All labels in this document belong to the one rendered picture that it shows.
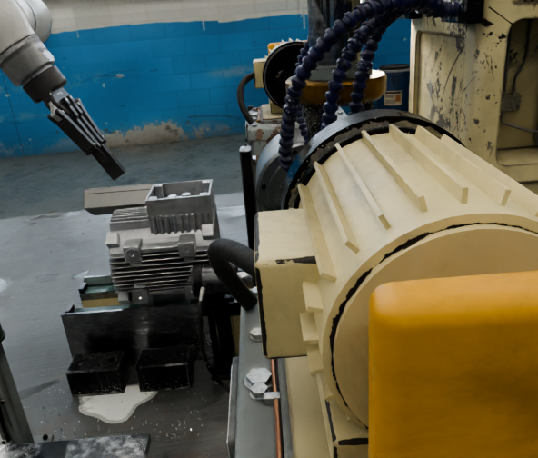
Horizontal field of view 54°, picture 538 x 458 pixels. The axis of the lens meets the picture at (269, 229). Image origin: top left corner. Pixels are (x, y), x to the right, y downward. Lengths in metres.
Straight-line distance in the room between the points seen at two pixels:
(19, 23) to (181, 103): 5.56
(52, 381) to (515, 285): 1.04
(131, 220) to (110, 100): 5.67
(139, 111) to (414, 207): 6.40
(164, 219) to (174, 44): 5.59
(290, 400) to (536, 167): 0.63
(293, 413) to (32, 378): 0.85
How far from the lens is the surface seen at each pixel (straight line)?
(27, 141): 6.99
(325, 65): 0.94
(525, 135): 1.00
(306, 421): 0.42
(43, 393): 1.15
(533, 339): 0.23
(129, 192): 1.31
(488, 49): 0.86
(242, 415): 0.45
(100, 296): 1.20
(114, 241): 1.01
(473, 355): 0.23
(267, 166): 1.23
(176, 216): 1.00
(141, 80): 6.60
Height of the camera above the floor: 1.46
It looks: 23 degrees down
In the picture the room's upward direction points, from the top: 5 degrees counter-clockwise
